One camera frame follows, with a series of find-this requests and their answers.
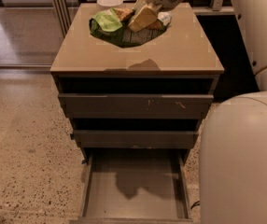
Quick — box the beige drawer cabinet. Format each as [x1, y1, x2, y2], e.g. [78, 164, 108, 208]
[50, 4, 224, 160]

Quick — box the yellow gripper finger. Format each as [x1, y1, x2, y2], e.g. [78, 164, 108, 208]
[133, 0, 148, 13]
[128, 5, 160, 32]

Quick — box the grey bottom drawer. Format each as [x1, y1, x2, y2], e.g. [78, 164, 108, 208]
[70, 148, 195, 224]

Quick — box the grey top drawer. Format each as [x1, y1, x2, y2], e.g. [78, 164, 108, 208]
[58, 93, 213, 119]

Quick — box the white plastic bottle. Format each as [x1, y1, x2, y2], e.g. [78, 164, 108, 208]
[158, 12, 172, 26]

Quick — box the grey drawer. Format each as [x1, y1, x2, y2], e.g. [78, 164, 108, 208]
[73, 130, 198, 149]
[58, 93, 213, 119]
[70, 148, 195, 224]

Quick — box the green rice chip bag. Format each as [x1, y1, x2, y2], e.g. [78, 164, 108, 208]
[89, 8, 169, 48]

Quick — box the grey middle drawer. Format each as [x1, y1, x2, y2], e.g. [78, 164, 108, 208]
[73, 130, 198, 149]

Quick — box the white ceramic bowl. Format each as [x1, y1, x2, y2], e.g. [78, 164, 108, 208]
[97, 0, 123, 10]

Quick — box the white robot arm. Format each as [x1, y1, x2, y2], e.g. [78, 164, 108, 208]
[199, 0, 267, 224]

